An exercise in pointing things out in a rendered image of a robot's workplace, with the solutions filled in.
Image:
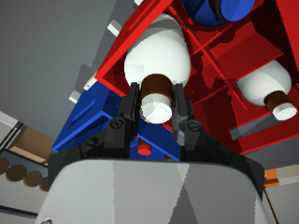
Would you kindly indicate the blue plastic crate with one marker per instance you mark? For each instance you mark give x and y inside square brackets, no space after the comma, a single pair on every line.
[104,105]

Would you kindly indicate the blue bottle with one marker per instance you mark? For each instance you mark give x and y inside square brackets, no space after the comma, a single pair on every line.
[211,13]

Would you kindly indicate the white bottle with brown label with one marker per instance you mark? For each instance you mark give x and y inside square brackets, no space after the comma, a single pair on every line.
[158,60]

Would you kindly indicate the red plastic crate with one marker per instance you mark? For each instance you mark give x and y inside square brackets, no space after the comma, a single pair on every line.
[270,31]

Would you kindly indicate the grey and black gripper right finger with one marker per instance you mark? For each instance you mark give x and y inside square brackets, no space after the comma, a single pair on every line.
[197,145]

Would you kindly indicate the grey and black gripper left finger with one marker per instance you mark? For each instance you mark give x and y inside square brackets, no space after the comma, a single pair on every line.
[112,142]

